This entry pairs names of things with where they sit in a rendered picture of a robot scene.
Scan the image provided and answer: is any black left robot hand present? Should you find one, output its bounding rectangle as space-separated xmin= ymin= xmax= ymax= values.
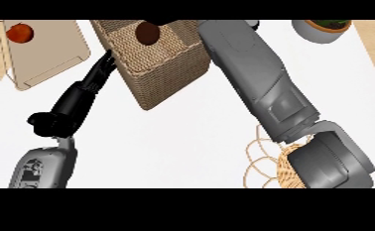
xmin=27 ymin=50 xmax=118 ymax=139

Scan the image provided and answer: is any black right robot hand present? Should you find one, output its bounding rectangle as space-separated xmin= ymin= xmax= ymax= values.
xmin=143 ymin=19 xmax=199 ymax=25

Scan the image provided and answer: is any dark brown cupcake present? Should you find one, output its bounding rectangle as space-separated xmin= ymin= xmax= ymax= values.
xmin=134 ymin=22 xmax=161 ymax=47

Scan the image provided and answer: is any tan wicker basket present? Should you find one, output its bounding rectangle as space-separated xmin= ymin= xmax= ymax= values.
xmin=90 ymin=19 xmax=213 ymax=112

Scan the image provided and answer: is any tan wooden cutting board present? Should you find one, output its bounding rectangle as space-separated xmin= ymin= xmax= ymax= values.
xmin=1 ymin=20 xmax=94 ymax=92

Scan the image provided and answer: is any red round fruit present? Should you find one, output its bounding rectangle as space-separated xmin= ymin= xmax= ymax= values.
xmin=4 ymin=23 xmax=35 ymax=45

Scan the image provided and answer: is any grey plant pot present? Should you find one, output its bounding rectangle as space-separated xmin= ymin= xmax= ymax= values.
xmin=289 ymin=19 xmax=354 ymax=46

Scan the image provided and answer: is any green potted plant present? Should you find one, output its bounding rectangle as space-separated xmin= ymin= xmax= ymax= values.
xmin=304 ymin=19 xmax=353 ymax=33

